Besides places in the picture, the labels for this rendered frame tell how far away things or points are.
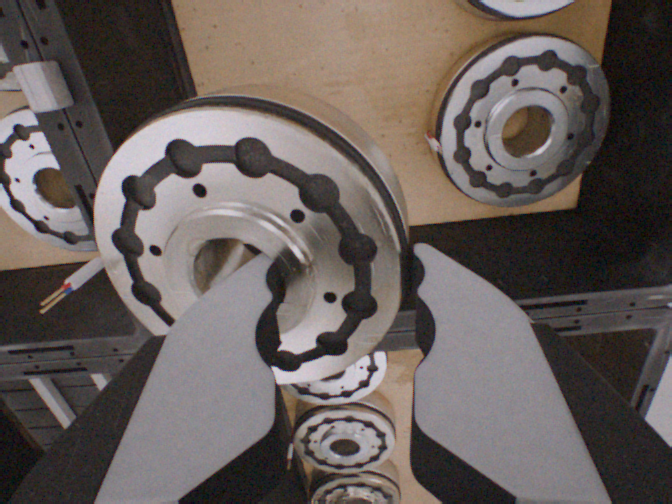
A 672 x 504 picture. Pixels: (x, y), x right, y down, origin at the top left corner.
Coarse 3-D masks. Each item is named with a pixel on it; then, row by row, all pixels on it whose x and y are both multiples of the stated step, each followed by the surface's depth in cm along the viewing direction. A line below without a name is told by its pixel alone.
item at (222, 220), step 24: (192, 216) 11; (216, 216) 11; (240, 216) 11; (264, 216) 11; (168, 240) 12; (192, 240) 11; (240, 240) 11; (264, 240) 11; (288, 240) 11; (168, 264) 12; (192, 264) 12; (288, 264) 11; (312, 264) 12; (192, 288) 12; (288, 288) 12; (312, 288) 12; (288, 312) 12
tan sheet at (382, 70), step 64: (192, 0) 23; (256, 0) 23; (320, 0) 23; (384, 0) 23; (448, 0) 23; (192, 64) 25; (256, 64) 25; (320, 64) 25; (384, 64) 25; (448, 64) 24; (384, 128) 26; (512, 128) 26; (448, 192) 29; (576, 192) 28
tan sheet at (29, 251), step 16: (0, 96) 26; (16, 96) 26; (0, 112) 26; (0, 208) 30; (0, 224) 31; (16, 224) 31; (0, 240) 31; (16, 240) 31; (32, 240) 31; (0, 256) 32; (16, 256) 32; (32, 256) 32; (48, 256) 32; (64, 256) 32; (80, 256) 32; (96, 256) 32
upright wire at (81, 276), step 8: (88, 264) 13; (96, 264) 13; (80, 272) 13; (88, 272) 13; (96, 272) 13; (72, 280) 12; (80, 280) 12; (64, 288) 12; (72, 288) 12; (48, 304) 12
